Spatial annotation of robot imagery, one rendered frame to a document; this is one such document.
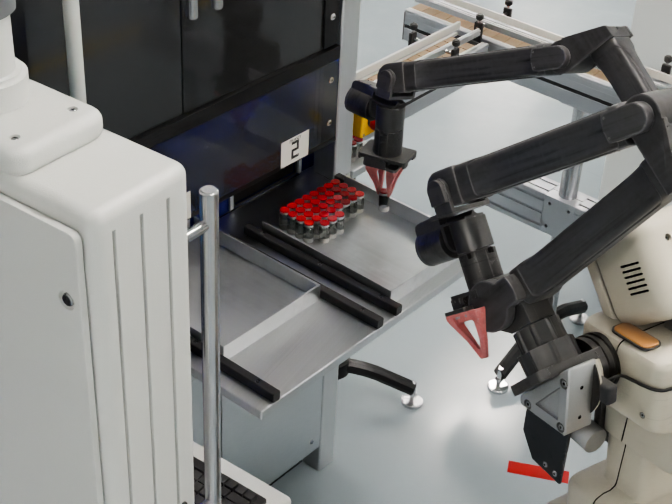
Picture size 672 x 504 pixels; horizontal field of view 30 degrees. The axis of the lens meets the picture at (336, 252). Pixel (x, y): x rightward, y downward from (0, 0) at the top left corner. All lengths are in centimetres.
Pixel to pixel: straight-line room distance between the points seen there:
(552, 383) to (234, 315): 77
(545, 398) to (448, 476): 152
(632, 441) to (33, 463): 88
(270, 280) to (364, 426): 107
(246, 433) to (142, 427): 129
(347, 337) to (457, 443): 116
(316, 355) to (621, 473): 59
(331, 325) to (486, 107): 279
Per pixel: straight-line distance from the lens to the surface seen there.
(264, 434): 300
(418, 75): 238
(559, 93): 327
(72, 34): 197
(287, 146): 258
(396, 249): 255
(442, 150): 470
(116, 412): 160
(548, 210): 346
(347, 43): 262
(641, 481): 202
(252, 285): 243
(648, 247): 178
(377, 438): 341
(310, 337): 231
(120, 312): 152
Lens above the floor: 232
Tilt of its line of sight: 35 degrees down
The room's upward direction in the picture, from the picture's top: 3 degrees clockwise
